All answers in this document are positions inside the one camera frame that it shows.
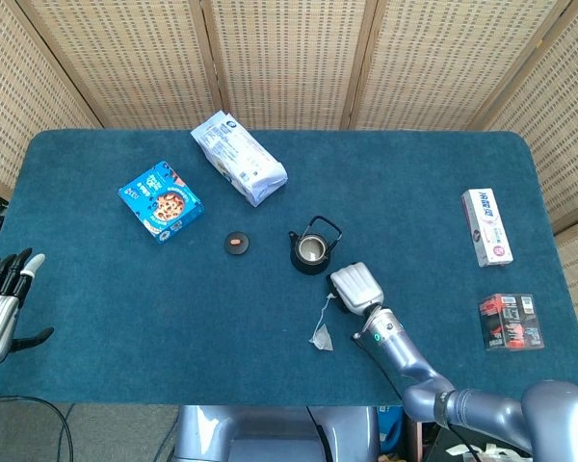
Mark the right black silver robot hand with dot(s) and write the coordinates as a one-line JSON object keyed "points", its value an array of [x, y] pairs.
{"points": [[356, 289]]}

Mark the black cast iron teapot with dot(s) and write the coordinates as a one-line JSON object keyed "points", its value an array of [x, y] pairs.
{"points": [[310, 265]]}

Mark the black teapot lid orange knob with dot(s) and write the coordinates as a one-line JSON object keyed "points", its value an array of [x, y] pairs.
{"points": [[236, 243]]}

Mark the white paper food bag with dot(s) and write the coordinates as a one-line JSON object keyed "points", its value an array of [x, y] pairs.
{"points": [[241, 159]]}

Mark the blue packet under table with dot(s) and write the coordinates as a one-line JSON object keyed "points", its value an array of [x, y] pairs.
{"points": [[390, 428]]}

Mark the white pink toothpaste box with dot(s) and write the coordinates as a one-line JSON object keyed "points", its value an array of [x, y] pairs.
{"points": [[486, 226]]}

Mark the red black clear box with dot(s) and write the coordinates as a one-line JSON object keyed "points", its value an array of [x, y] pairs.
{"points": [[510, 322]]}

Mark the grey-blue robot torso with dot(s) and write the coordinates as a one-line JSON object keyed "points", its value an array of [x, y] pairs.
{"points": [[270, 433]]}

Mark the blue carpet table mat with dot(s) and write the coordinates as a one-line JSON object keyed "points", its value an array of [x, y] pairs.
{"points": [[173, 313]]}

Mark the black case with white tape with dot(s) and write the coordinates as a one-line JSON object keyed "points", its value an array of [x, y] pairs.
{"points": [[443, 445]]}

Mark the blue cookie box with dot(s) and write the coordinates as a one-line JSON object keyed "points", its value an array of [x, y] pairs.
{"points": [[161, 204]]}

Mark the woven bamboo folding screen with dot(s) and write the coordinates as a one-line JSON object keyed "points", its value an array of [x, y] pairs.
{"points": [[289, 58]]}

